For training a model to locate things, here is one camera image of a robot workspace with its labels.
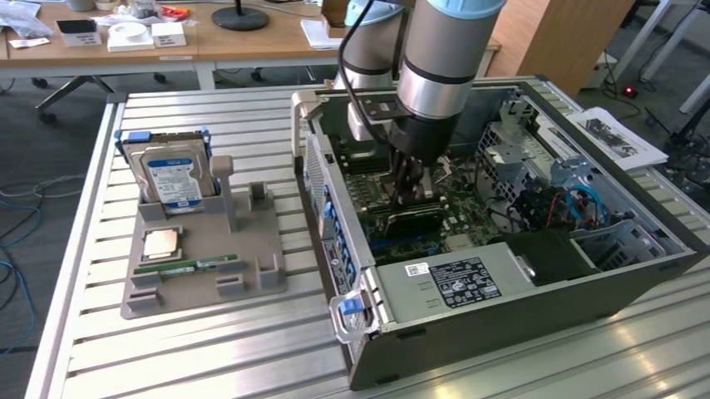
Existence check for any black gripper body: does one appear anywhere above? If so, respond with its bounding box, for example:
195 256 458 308
390 114 460 163

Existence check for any Nvidia graphics card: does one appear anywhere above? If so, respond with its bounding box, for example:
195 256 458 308
382 205 446 241

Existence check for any silver socket cover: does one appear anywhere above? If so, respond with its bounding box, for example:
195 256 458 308
419 157 455 200

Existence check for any green motherboard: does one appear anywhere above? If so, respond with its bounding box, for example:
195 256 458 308
326 136 507 267

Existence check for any silver perforated drive cage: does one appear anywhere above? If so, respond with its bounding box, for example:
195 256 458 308
475 93 598 196

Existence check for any silver chipset heatsink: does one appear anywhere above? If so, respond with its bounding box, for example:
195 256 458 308
443 235 476 253

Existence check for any grey power supply unit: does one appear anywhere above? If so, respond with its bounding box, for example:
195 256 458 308
376 243 537 325

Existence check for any black plastic shroud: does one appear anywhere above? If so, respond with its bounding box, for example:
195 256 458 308
502 230 602 288

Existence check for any white papers pile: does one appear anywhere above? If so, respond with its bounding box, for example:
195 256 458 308
300 18 348 51

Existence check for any wooden cabinet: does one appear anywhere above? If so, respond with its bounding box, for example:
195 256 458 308
487 0 637 95

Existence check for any printed paper stack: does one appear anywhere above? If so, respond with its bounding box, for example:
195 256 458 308
570 106 670 172

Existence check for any wooden desk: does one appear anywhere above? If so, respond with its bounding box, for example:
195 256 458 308
0 0 500 91

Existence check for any open dark PC case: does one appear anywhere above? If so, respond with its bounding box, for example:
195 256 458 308
291 74 701 392

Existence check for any grey plastic parts rack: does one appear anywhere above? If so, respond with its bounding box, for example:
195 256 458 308
120 155 290 321

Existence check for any hard disk in blue caddy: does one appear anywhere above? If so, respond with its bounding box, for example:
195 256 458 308
115 129 216 216

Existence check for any silver disk bay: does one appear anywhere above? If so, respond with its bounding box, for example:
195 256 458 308
569 219 667 271

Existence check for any black round lamp base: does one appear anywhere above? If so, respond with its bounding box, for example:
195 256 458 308
211 0 272 31

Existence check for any green RAM stick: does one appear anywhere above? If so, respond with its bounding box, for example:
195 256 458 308
135 255 240 275

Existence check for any copper-topped CPU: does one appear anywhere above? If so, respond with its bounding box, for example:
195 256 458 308
141 229 182 263

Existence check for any plain white box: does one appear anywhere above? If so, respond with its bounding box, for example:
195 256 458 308
149 22 187 49

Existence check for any flat white box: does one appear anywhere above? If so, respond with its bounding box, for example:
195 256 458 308
107 32 156 53

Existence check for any white tape roll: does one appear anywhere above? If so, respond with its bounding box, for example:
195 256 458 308
108 22 148 42

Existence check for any black chair base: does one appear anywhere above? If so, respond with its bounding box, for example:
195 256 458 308
32 74 119 124

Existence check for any white box with black inside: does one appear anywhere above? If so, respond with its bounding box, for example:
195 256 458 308
55 19 104 47

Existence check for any clear plastic bag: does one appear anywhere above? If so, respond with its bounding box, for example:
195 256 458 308
0 0 56 38

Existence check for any wrist camera with black bracket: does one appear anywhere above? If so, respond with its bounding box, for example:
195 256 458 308
346 96 415 143

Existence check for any red wire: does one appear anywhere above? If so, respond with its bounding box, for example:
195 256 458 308
546 190 562 228

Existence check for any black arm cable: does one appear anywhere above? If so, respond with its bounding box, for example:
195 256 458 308
336 0 396 145

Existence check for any blue wire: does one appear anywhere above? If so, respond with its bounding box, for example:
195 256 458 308
565 185 611 228

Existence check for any blue floor cable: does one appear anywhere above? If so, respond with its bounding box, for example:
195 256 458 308
0 195 44 355

